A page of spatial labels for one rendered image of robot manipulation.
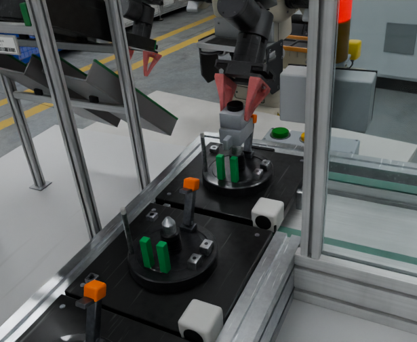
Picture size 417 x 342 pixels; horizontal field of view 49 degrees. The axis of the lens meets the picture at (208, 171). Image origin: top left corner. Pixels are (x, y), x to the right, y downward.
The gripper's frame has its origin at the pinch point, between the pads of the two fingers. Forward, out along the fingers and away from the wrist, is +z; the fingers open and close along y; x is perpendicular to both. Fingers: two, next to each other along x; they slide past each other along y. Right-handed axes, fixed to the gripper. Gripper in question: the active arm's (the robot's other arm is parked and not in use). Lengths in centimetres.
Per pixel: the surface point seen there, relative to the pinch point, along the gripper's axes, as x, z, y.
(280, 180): 8.3, 9.8, 8.7
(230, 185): 1.0, 13.0, 1.8
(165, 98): 56, -13, -52
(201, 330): -23.4, 32.1, 12.5
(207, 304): -20.5, 29.5, 11.3
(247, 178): 3.8, 10.8, 3.8
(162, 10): 435, -210, -333
